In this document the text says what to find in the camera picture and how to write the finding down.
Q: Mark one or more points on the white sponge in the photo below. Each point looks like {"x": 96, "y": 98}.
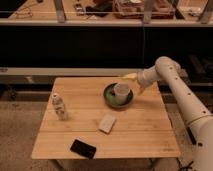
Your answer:
{"x": 106, "y": 123}

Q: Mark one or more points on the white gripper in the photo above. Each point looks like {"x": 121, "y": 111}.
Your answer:
{"x": 145, "y": 78}

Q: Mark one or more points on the grey remote on shelf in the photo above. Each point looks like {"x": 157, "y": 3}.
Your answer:
{"x": 79, "y": 9}

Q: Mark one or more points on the white plastic bottle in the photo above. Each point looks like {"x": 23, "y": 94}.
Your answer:
{"x": 59, "y": 107}

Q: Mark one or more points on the red tray on shelf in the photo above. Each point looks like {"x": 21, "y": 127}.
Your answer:
{"x": 162, "y": 9}

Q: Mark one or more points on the green plate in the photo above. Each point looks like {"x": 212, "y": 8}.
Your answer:
{"x": 110, "y": 99}

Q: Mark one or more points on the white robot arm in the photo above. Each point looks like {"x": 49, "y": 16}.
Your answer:
{"x": 197, "y": 117}

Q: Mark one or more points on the white cup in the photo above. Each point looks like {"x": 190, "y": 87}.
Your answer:
{"x": 121, "y": 92}

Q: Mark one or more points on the wooden table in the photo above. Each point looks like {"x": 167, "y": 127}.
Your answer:
{"x": 142, "y": 129}

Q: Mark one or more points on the black device on shelf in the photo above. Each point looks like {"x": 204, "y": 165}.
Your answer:
{"x": 100, "y": 10}

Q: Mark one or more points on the black smartphone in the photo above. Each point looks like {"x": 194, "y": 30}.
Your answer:
{"x": 83, "y": 149}

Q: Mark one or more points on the black box at right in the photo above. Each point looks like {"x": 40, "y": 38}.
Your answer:
{"x": 200, "y": 69}

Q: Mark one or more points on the eyeglasses on shelf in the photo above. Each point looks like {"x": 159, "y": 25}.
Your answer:
{"x": 23, "y": 13}

